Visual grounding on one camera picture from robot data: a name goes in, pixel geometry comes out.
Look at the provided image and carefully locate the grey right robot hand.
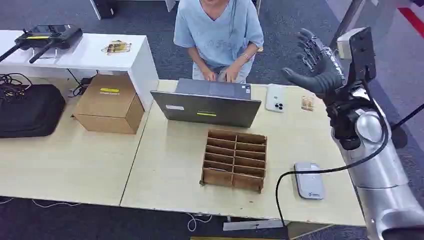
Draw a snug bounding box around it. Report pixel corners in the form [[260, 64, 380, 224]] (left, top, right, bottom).
[[281, 28, 347, 100]]

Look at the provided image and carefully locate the printed card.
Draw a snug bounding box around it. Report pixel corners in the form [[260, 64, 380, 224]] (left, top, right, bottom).
[[300, 96, 315, 112]]

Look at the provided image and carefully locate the black stanchion post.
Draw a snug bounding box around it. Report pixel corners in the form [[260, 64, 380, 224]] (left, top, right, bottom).
[[390, 103, 424, 150]]

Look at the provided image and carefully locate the grey card reader device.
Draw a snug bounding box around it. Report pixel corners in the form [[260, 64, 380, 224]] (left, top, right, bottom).
[[293, 161, 326, 201]]

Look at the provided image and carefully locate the looped white floor cable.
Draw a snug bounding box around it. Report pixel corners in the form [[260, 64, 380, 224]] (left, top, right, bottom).
[[187, 213, 213, 233]]

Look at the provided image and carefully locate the black computer case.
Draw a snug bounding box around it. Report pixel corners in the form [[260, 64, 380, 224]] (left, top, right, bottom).
[[92, 0, 117, 20]]

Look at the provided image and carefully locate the black carry bag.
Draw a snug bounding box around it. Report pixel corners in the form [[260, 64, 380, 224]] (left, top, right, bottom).
[[0, 84, 66, 139]]

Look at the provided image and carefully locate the white side table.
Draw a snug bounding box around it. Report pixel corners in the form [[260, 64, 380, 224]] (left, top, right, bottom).
[[0, 29, 160, 113]]

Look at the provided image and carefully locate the black power adapter with cable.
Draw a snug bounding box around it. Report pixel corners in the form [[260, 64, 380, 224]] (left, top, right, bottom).
[[66, 68, 95, 99]]

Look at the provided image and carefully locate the wooden compartment box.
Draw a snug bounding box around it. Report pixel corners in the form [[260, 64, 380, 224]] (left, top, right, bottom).
[[199, 129, 268, 194]]

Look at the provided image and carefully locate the silver stanchion post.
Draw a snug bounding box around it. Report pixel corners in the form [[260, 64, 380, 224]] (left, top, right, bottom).
[[329, 0, 364, 51]]

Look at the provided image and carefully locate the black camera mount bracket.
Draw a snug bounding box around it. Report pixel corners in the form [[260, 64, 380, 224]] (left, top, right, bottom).
[[348, 26, 378, 86]]

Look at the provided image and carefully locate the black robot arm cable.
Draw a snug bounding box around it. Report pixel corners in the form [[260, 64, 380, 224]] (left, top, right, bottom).
[[274, 79, 390, 229]]

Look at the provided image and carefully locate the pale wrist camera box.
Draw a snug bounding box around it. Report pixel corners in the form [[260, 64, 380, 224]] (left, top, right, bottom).
[[337, 28, 365, 61]]

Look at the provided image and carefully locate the person's right hand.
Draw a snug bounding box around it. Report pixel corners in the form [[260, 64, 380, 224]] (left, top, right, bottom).
[[202, 67, 218, 83]]

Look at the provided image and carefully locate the person's left hand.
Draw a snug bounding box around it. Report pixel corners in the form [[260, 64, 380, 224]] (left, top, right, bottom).
[[222, 64, 243, 84]]

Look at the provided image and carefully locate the grey metal floor bracket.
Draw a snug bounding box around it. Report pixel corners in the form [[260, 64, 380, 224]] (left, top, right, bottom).
[[222, 219, 286, 232]]

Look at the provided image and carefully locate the grey standing panel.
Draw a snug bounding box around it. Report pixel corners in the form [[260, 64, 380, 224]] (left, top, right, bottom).
[[344, 0, 403, 84]]

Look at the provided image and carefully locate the metal controller stand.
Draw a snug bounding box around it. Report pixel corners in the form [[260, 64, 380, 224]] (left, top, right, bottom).
[[32, 47, 58, 61]]

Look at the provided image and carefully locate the brown cardboard box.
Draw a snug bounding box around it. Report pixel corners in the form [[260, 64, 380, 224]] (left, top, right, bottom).
[[71, 74, 145, 135]]

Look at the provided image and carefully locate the black remote controller with antennas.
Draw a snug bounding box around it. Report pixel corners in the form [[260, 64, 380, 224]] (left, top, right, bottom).
[[0, 24, 84, 64]]

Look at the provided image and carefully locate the grey laptop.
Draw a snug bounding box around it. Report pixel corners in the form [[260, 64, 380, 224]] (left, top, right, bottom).
[[150, 78, 263, 129]]

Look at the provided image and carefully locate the person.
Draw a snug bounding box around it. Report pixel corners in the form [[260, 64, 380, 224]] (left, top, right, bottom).
[[172, 0, 265, 84]]

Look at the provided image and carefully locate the black cable bundle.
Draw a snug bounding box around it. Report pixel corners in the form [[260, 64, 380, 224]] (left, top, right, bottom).
[[0, 72, 33, 104]]

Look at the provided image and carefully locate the long white floor cable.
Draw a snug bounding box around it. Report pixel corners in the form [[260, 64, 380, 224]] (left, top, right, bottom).
[[0, 198, 82, 209]]

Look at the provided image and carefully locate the white smartphone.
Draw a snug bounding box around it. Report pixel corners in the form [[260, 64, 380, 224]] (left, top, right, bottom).
[[264, 83, 286, 114]]

